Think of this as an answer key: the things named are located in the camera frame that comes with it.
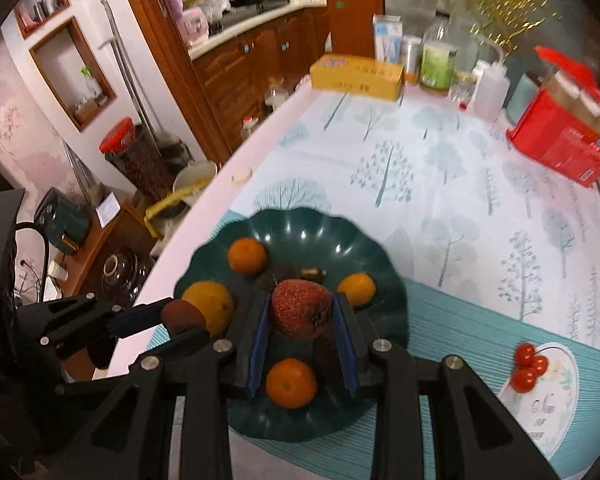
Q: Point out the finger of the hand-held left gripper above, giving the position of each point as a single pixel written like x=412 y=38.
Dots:
x=140 y=317
x=190 y=338

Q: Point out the dark green scalloped plate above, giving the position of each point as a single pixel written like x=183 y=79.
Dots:
x=300 y=230

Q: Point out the wooden kitchen cabinet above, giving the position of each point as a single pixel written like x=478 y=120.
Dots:
x=260 y=60

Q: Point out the small glass jar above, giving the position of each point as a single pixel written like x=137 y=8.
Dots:
x=462 y=91

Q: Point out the red lychee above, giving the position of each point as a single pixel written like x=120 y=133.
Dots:
x=300 y=310
x=180 y=315

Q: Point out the white plastic squeeze bottle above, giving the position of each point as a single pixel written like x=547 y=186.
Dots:
x=491 y=90

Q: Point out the large orange tangerine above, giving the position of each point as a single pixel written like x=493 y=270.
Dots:
x=290 y=382

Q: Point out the red pack of jars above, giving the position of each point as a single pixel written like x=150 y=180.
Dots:
x=560 y=135

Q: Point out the white bucket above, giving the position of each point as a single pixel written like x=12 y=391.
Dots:
x=195 y=177

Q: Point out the yellow rectangular box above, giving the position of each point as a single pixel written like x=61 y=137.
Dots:
x=357 y=77

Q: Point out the red lid storage jar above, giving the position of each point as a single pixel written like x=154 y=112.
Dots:
x=130 y=155

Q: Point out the glass bottle green label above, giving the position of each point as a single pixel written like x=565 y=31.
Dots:
x=437 y=62

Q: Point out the paper cup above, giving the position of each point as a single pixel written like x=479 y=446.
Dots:
x=58 y=270

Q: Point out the small metal tin can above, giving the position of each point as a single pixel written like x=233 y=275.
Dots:
x=412 y=60

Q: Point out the yellow orange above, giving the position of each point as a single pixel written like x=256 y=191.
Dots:
x=209 y=307

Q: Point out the small orange tangerine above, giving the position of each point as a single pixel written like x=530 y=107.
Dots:
x=357 y=289
x=247 y=256

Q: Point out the glass pot lid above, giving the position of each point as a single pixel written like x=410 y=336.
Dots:
x=122 y=270

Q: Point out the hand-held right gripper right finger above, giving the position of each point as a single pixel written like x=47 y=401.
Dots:
x=344 y=350

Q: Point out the metal mop pole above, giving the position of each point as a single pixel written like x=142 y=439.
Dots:
x=130 y=75

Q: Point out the blue and white carton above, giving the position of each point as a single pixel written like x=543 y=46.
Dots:
x=387 y=37

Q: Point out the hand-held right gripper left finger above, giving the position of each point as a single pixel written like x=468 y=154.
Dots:
x=258 y=355

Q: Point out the red cherry tomato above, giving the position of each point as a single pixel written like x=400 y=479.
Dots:
x=525 y=351
x=522 y=380
x=539 y=364

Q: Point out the dark green appliance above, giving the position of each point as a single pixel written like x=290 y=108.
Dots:
x=62 y=220

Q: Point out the pale teal container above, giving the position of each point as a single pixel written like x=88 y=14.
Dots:
x=522 y=97

